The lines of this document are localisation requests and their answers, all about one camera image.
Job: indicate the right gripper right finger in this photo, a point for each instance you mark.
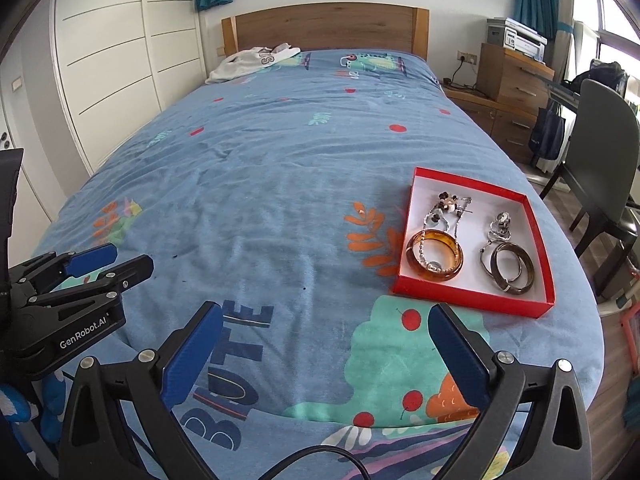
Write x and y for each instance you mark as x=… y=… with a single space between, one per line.
x=554 y=442

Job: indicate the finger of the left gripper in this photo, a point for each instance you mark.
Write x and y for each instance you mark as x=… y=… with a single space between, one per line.
x=82 y=263
x=118 y=279

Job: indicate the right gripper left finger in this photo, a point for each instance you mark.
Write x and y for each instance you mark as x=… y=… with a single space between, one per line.
x=96 y=442

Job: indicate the dark brown bangle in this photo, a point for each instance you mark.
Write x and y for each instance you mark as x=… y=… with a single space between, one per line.
x=517 y=272

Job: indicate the amber bangle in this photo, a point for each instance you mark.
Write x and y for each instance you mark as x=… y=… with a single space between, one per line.
x=434 y=255

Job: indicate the red shallow box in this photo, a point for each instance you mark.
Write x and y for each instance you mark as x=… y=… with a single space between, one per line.
x=472 y=287

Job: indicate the small silver charm cluster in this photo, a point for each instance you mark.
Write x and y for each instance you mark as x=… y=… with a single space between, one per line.
x=502 y=223

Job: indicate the thin silver bangle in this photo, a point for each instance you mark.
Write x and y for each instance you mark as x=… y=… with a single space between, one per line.
x=489 y=257

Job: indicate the blue patterned bedspread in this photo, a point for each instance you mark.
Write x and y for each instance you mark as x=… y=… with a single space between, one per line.
x=282 y=196

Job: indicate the white wardrobe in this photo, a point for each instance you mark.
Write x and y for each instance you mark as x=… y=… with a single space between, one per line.
x=120 y=64

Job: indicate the white garment on bed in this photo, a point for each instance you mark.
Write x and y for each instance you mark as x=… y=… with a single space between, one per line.
x=250 y=61

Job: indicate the grey desk chair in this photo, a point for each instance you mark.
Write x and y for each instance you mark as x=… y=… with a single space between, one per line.
x=599 y=167

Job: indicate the dark blue hanging bag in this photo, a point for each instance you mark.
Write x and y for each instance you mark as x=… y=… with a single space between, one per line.
x=547 y=135

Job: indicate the low wooden nightstand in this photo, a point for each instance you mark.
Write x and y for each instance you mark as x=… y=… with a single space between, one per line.
x=509 y=127

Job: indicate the wooden headboard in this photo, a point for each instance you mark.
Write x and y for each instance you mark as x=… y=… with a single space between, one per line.
x=331 y=25

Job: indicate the wooden drawer chest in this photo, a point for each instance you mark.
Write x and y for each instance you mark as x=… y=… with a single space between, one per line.
x=511 y=78

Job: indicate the dark backpack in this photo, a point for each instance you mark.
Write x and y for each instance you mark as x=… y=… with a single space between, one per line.
x=610 y=74

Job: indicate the white printer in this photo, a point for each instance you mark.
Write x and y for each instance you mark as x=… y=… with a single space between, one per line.
x=511 y=34

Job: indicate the wall power socket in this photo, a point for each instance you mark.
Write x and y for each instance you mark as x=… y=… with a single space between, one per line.
x=466 y=57

